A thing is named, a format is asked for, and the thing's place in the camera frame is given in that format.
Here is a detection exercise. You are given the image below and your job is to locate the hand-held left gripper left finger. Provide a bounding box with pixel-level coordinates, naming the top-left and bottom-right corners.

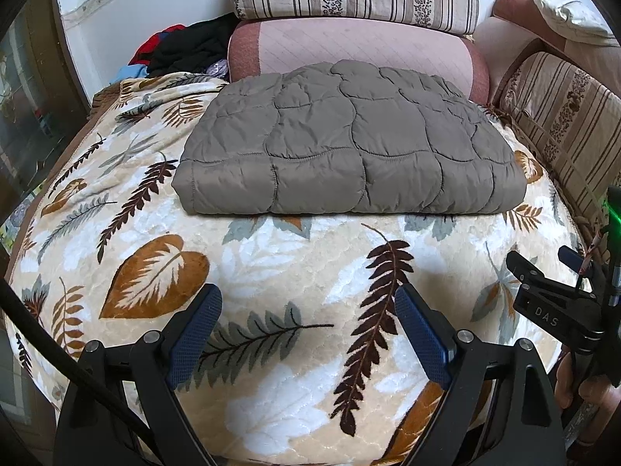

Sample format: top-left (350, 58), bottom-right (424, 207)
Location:
top-left (52, 282), bottom-right (224, 466)

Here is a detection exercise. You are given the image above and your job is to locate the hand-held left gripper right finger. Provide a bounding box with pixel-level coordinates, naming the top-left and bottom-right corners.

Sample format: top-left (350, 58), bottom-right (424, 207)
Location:
top-left (394, 283), bottom-right (567, 466)

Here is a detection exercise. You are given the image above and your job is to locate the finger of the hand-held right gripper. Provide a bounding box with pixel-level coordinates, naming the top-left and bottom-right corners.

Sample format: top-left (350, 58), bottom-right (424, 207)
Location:
top-left (558, 246), bottom-right (590, 277)
top-left (506, 251), bottom-right (605, 350)

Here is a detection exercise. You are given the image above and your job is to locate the olive quilted hooded jacket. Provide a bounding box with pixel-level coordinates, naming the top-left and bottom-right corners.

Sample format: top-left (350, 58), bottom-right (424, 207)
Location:
top-left (171, 59), bottom-right (527, 217)

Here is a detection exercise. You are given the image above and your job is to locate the person's right hand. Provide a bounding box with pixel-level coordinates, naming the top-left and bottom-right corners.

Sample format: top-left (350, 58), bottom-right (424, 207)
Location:
top-left (554, 348), bottom-right (621, 447)

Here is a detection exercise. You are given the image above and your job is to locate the leaf print blanket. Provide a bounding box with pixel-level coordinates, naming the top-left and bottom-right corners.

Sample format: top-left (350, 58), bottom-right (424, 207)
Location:
top-left (2, 73), bottom-right (595, 466)

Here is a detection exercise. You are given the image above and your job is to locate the white pillow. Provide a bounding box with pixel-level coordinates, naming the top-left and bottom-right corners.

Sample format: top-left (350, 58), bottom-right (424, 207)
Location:
top-left (534, 0), bottom-right (621, 48)

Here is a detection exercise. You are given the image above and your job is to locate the brown pink sofa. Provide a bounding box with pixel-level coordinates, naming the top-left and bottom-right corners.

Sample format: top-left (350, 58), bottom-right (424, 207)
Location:
top-left (473, 0), bottom-right (621, 108)

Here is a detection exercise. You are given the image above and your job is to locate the light blue cloth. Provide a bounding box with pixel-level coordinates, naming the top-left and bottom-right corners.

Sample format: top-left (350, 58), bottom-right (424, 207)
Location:
top-left (114, 62), bottom-right (150, 84)

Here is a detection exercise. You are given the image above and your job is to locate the glass cabinet door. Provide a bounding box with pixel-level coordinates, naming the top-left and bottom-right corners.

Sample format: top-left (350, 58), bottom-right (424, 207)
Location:
top-left (0, 10), bottom-right (93, 234)

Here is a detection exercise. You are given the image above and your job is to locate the black garment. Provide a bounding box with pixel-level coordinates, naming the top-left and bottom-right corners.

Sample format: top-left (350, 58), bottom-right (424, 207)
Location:
top-left (146, 14), bottom-right (238, 78)

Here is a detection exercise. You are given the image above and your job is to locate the red garment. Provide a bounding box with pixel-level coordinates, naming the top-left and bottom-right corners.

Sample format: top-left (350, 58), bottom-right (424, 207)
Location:
top-left (128, 24), bottom-right (187, 66)

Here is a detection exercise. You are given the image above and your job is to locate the pink cushion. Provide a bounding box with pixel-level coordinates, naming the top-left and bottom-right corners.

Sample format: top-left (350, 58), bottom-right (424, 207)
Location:
top-left (227, 18), bottom-right (491, 105)

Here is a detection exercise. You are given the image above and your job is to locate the black cable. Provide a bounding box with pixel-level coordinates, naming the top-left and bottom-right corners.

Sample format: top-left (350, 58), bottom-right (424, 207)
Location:
top-left (0, 279), bottom-right (156, 452)

